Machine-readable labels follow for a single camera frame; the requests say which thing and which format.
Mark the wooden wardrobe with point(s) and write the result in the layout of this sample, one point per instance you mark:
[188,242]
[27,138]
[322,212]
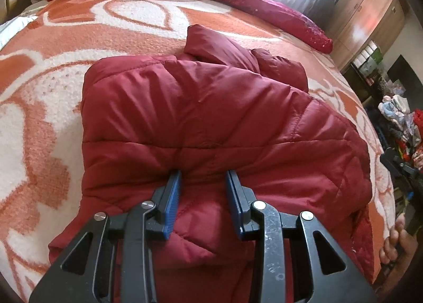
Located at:
[363,18]

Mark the stacked storage boxes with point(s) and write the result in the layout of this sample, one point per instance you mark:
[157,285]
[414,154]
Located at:
[368,58]

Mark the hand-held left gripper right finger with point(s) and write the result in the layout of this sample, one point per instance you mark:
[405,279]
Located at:
[234,205]

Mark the pile of colourful clothes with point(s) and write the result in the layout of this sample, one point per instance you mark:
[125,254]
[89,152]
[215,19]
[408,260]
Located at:
[396,107]

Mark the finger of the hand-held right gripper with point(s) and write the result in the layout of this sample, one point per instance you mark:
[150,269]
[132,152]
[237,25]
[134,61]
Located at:
[393,160]

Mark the hanging brown coat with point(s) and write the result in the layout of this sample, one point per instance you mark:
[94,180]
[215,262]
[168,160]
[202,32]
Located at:
[322,8]

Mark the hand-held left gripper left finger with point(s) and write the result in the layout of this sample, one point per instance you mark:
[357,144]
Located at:
[172,205]

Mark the dark red puffer jacket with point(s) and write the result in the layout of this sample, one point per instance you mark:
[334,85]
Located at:
[198,117]

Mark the orange white patterned blanket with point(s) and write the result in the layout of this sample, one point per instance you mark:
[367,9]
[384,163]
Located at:
[49,107]

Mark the person's right hand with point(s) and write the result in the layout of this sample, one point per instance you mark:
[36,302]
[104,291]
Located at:
[395,246]

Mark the black panel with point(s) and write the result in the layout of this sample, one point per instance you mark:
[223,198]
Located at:
[404,71]

